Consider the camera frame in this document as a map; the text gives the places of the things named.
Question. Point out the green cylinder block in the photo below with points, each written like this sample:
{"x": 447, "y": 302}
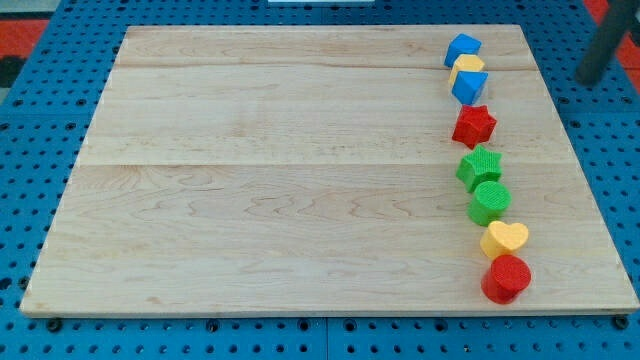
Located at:
{"x": 489, "y": 202}

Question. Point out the blue triangle block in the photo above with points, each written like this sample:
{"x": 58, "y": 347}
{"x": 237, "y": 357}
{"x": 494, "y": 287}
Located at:
{"x": 468, "y": 86}

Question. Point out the wooden board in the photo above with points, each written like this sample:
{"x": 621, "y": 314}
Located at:
{"x": 277, "y": 171}

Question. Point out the green star block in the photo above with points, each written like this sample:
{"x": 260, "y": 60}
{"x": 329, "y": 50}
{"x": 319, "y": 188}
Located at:
{"x": 478, "y": 166}

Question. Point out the yellow heart block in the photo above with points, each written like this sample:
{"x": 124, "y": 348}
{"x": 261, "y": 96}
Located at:
{"x": 501, "y": 238}

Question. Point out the red cylinder block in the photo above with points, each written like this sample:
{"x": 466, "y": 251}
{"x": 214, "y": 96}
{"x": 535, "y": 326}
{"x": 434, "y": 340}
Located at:
{"x": 505, "y": 279}

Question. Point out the red star block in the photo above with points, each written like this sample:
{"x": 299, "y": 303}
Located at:
{"x": 474, "y": 125}

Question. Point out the blue cube block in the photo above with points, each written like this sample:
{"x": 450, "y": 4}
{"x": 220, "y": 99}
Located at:
{"x": 462, "y": 44}

